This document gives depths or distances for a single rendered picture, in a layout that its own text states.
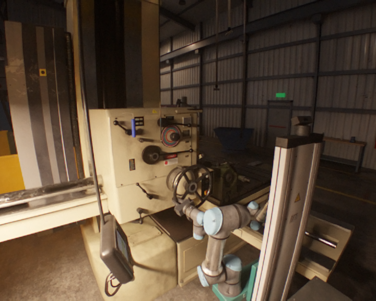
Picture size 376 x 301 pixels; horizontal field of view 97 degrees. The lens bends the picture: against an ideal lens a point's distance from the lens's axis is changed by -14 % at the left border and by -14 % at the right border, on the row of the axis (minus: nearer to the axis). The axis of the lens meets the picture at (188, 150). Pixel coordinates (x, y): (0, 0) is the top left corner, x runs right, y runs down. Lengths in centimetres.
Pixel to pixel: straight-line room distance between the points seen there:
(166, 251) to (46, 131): 154
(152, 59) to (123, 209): 153
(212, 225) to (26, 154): 163
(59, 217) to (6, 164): 224
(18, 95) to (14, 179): 217
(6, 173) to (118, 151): 275
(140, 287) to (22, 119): 181
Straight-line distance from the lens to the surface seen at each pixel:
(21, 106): 195
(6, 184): 395
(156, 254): 199
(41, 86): 195
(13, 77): 198
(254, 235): 206
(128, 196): 150
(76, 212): 176
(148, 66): 220
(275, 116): 922
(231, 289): 135
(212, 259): 109
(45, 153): 198
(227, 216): 89
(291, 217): 114
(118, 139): 136
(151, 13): 239
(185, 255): 224
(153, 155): 139
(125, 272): 107
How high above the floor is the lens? 191
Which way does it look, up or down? 13 degrees down
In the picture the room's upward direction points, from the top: straight up
